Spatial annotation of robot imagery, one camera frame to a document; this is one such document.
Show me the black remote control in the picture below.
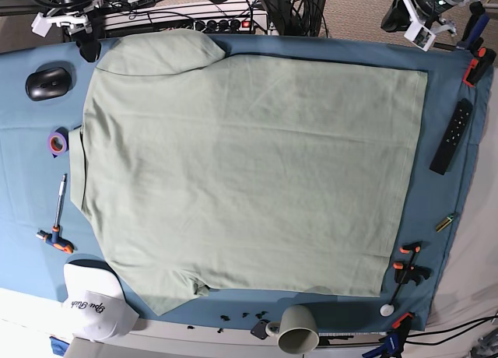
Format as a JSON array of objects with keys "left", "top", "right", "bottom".
[{"left": 430, "top": 99, "right": 473, "bottom": 175}]

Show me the small brass green stick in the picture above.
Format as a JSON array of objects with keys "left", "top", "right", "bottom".
[{"left": 435, "top": 214, "right": 454, "bottom": 233}]

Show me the sage green T-shirt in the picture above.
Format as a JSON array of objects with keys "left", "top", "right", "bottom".
[{"left": 69, "top": 30, "right": 428, "bottom": 315}]

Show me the blue handled clamp top right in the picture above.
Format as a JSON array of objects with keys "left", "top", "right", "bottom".
[{"left": 433, "top": 2, "right": 490, "bottom": 54}]

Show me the white baseball cap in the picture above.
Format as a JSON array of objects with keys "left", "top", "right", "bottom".
[{"left": 62, "top": 262, "right": 139, "bottom": 342}]

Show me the grey green mug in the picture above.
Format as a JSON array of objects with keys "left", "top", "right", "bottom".
[{"left": 265, "top": 305, "right": 320, "bottom": 355}]

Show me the purple tape roll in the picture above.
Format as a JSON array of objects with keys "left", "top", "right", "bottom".
[{"left": 47, "top": 127, "right": 69, "bottom": 158}]

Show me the black computer mouse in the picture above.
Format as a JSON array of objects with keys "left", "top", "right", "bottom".
[{"left": 25, "top": 67, "right": 72, "bottom": 101}]

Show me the black orange bar clamp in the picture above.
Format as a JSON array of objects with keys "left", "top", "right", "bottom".
[{"left": 379, "top": 241, "right": 431, "bottom": 318}]

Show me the orange handled T wrench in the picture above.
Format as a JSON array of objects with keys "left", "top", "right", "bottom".
[{"left": 36, "top": 174, "right": 74, "bottom": 254}]

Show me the black power strip red switch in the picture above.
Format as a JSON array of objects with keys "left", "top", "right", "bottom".
[{"left": 153, "top": 18, "right": 256, "bottom": 34}]

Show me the small dark square plate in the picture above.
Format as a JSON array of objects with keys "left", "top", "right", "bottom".
[{"left": 250, "top": 319, "right": 269, "bottom": 340}]

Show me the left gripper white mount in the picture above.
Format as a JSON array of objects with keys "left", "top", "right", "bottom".
[{"left": 381, "top": 0, "right": 457, "bottom": 51}]

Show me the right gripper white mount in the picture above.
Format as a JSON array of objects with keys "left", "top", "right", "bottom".
[{"left": 31, "top": 0, "right": 103, "bottom": 62}]

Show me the blue orange clamp bottom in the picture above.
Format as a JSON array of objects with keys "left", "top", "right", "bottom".
[{"left": 362, "top": 312, "right": 415, "bottom": 358}]

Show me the black orange clamp top right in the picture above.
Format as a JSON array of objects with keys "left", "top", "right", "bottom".
[{"left": 462, "top": 47, "right": 496, "bottom": 87}]

